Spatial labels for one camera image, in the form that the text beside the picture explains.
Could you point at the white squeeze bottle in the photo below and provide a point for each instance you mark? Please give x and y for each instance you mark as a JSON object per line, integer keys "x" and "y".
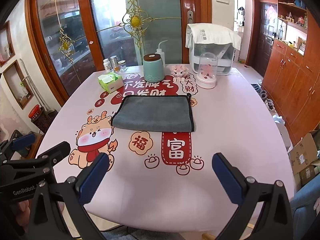
{"x": 160, "y": 55}

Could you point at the dark brown entrance door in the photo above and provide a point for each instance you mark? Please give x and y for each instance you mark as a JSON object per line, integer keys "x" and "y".
{"x": 266, "y": 35}

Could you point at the grey slippers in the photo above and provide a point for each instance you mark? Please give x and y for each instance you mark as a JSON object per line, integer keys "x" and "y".
{"x": 264, "y": 95}

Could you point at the white plastic appliance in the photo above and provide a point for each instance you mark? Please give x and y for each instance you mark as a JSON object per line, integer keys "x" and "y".
{"x": 226, "y": 60}

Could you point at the wooden wall niche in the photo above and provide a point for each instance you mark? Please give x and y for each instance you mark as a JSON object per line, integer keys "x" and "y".
{"x": 17, "y": 85}

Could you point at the white cloth bag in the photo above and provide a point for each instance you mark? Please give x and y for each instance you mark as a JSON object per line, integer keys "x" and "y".
{"x": 212, "y": 35}

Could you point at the pink printed tablecloth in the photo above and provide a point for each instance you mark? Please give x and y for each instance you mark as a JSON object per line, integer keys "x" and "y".
{"x": 225, "y": 130}

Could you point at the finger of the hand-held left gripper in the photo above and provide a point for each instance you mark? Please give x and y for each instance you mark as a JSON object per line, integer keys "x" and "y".
{"x": 23, "y": 140}
{"x": 58, "y": 151}

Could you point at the red lidded jar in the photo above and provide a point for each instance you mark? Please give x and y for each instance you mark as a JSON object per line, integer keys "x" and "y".
{"x": 35, "y": 112}

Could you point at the grey towel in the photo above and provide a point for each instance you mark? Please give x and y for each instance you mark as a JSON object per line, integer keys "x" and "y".
{"x": 152, "y": 112}

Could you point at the green tissue box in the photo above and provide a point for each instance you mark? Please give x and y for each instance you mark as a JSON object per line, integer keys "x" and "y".
{"x": 110, "y": 83}

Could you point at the wooden cabinet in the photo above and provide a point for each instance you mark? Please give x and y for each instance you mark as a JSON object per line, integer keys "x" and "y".
{"x": 292, "y": 80}

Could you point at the glass jar with metal lid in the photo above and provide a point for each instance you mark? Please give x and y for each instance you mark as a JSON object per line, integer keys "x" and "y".
{"x": 114, "y": 63}

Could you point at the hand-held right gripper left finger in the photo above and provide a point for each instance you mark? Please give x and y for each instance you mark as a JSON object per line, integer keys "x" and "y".
{"x": 93, "y": 177}

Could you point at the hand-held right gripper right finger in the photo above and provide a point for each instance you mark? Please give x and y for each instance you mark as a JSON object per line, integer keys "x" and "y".
{"x": 228, "y": 177}

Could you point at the white pill bottle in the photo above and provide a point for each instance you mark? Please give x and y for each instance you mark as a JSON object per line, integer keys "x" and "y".
{"x": 107, "y": 66}

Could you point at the teal ceramic canister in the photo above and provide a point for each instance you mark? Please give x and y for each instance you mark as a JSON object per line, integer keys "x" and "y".
{"x": 153, "y": 68}

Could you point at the wooden glass sliding door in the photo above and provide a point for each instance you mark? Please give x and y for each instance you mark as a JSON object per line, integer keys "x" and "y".
{"x": 75, "y": 42}

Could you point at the glass dome ornament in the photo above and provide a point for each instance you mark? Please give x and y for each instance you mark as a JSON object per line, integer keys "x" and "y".
{"x": 206, "y": 72}

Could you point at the large cardboard box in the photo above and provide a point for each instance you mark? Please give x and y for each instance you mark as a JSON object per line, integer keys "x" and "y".
{"x": 303, "y": 152}

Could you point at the pink toy figure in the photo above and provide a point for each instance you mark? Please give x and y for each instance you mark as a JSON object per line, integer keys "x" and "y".
{"x": 178, "y": 70}

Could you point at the dark shoes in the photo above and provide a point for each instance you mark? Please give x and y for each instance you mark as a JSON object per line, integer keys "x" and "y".
{"x": 256, "y": 86}

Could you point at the small glass jar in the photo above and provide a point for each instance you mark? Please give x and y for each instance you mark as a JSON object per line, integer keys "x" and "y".
{"x": 122, "y": 66}

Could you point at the small cardboard box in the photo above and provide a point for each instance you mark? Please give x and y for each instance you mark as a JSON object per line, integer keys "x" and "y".
{"x": 310, "y": 176}

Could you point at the person's leg in jeans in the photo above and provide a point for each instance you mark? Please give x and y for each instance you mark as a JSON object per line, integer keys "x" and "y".
{"x": 306, "y": 205}

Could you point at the person's left hand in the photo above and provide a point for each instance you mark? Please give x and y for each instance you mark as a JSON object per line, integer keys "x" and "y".
{"x": 24, "y": 207}

